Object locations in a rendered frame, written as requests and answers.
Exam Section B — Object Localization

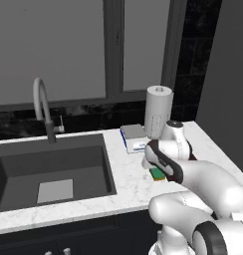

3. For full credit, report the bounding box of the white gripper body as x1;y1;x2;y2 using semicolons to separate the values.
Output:
140;155;157;171

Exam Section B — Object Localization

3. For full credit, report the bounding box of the green and yellow sponge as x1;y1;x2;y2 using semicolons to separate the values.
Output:
149;167;168;182

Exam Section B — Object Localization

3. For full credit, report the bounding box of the grey white blue box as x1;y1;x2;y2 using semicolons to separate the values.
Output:
120;124;149;155

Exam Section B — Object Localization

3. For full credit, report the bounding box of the white paper towel roll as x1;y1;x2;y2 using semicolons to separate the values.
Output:
143;85;174;140

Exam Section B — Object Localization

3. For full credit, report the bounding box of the dark grey sink basin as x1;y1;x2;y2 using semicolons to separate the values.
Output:
0;132;118;214

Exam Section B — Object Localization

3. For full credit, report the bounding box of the dark navy cupboard front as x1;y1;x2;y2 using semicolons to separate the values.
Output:
0;208;162;255

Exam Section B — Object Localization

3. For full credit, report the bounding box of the grey tall cupboard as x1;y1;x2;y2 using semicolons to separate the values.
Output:
194;0;243;182

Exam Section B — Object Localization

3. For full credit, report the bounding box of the grey framed window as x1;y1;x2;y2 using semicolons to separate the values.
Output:
0;0;189;115

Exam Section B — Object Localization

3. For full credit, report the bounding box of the grey curved tap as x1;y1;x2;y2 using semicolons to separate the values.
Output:
32;77;66;144

